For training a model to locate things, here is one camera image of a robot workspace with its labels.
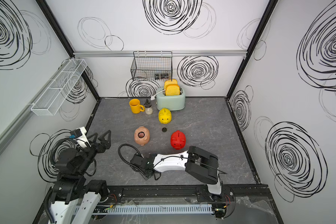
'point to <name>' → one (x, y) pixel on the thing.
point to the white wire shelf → (50, 101)
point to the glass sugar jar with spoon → (148, 107)
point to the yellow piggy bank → (164, 115)
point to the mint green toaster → (173, 102)
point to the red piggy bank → (178, 140)
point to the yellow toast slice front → (172, 90)
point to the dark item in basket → (163, 76)
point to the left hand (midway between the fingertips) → (103, 132)
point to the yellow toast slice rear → (174, 81)
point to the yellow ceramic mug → (135, 106)
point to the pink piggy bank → (143, 141)
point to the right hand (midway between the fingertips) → (146, 172)
